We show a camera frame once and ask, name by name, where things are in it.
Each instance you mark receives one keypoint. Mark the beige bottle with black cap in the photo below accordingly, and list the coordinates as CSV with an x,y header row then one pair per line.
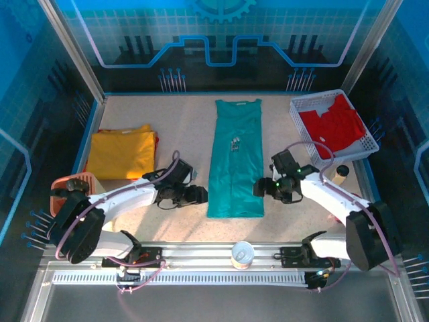
x,y
340,176

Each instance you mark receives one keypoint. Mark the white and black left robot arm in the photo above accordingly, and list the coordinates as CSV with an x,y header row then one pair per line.
x,y
127,198

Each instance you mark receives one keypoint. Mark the orange and cream utensil holder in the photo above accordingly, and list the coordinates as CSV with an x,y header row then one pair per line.
x,y
58,208

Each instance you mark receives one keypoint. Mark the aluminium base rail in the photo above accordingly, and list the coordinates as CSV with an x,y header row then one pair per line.
x,y
201,255

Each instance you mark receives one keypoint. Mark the aluminium frame post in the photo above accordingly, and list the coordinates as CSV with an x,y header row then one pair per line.
x,y
368,47
73,53

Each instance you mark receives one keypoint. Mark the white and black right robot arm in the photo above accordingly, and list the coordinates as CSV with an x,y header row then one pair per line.
x,y
335,194

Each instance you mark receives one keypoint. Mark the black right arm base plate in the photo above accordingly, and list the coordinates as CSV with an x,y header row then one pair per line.
x,y
290,256

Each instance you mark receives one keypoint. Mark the teal printed t-shirt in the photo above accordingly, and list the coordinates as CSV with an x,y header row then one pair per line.
x,y
234,174

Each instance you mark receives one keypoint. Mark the yellow folded t-shirt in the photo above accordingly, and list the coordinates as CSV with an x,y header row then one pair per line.
x,y
120,151

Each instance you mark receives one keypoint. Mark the white plastic basket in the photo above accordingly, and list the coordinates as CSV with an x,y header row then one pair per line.
x,y
368,149

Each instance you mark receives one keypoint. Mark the red t-shirt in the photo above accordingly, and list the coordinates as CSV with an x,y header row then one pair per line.
x,y
335,131

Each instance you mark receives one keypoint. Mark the tin can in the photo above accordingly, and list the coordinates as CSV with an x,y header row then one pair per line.
x,y
242,256

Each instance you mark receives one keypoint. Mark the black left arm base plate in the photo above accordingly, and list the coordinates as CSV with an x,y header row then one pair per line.
x,y
151,256

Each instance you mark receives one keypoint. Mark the black utensil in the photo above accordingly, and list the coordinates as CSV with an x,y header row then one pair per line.
x,y
72,188

